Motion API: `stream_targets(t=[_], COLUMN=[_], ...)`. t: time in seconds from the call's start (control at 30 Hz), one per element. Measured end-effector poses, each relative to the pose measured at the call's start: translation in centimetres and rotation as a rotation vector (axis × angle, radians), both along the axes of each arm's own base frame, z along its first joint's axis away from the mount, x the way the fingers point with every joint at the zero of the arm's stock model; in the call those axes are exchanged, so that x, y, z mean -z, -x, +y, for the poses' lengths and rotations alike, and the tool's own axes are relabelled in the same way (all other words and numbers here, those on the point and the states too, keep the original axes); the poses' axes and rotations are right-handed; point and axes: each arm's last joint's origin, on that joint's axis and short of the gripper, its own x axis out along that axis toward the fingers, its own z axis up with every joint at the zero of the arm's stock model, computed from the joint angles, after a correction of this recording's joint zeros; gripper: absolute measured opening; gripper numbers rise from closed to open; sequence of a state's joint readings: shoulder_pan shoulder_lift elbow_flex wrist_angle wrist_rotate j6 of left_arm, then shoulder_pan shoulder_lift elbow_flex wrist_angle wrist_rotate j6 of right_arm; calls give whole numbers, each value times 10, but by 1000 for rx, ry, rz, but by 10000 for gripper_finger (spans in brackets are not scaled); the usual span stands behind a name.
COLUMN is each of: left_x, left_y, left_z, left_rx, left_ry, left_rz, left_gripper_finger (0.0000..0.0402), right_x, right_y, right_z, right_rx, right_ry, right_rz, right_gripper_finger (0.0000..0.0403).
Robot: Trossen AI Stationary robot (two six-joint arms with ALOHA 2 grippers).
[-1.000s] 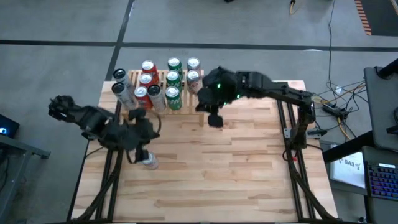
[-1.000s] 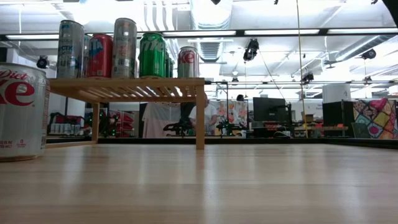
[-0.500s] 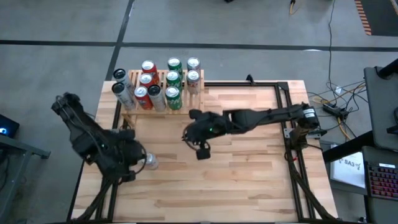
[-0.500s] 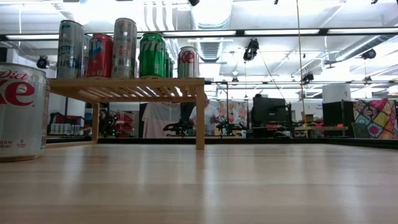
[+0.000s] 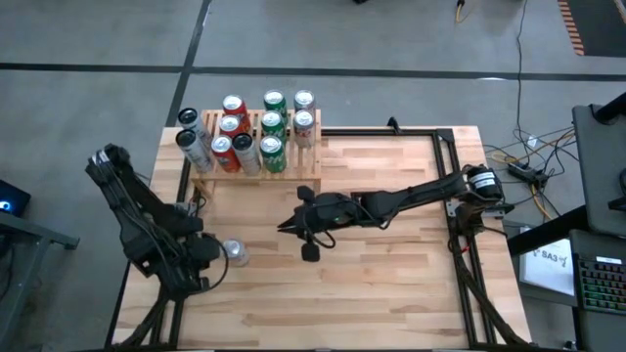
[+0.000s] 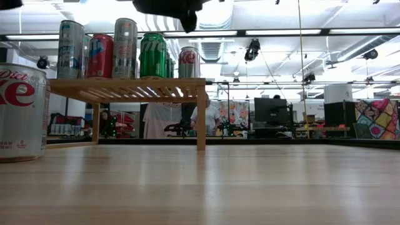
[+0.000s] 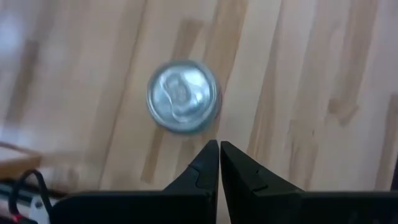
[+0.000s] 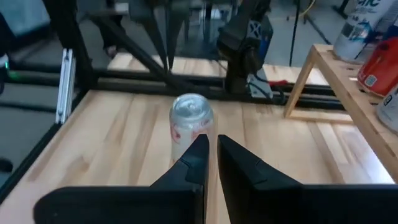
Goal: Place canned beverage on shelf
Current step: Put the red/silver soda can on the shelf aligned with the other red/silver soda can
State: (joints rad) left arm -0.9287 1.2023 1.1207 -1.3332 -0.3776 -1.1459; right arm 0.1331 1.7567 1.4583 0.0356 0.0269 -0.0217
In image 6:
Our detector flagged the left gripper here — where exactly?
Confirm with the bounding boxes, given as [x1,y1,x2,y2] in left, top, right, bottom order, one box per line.
[132,0,207,34]

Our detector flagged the silver Diet Coke can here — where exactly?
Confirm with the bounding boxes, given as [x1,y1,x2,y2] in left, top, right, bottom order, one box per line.
[177,46,201,79]
[0,63,51,163]

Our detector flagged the Celsius Tropical Vibe can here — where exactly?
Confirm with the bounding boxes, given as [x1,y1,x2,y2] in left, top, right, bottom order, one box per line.
[111,17,139,79]

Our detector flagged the orange Fanta can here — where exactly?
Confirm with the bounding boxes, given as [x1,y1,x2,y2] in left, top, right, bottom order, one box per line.
[86,33,114,79]

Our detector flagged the wooden slatted shelf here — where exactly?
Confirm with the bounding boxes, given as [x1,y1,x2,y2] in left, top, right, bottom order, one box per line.
[46,77,207,151]

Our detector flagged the black metal stand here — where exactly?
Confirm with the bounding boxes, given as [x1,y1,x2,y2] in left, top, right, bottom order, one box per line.
[206,81,236,137]

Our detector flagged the black framed linear light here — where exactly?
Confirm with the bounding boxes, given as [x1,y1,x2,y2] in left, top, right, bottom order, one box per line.
[0,27,400,41]

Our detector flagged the white board panel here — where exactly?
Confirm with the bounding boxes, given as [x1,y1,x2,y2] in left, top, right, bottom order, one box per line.
[142,102,183,140]

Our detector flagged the red parts bins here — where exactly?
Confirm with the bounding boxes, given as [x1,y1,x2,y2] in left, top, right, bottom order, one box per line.
[108,109,137,139]

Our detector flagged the floral patterned cloth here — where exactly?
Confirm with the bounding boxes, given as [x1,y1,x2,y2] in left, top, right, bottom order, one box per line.
[218,99,251,138]

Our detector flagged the black computer monitor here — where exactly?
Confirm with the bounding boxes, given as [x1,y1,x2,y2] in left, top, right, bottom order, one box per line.
[253,97,289,124]

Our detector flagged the black partition panel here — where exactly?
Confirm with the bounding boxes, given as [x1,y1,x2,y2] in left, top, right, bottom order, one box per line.
[323,100,356,138]

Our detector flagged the colourful patchwork quilt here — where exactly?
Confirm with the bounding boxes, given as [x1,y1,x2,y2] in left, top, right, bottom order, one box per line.
[354,98,400,141]

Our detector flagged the yellow hanging cable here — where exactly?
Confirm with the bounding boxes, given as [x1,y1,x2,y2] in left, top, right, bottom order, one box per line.
[296,0,311,139]

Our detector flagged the black table frame rail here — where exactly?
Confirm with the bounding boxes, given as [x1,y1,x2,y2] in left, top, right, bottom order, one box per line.
[46,137,400,151]

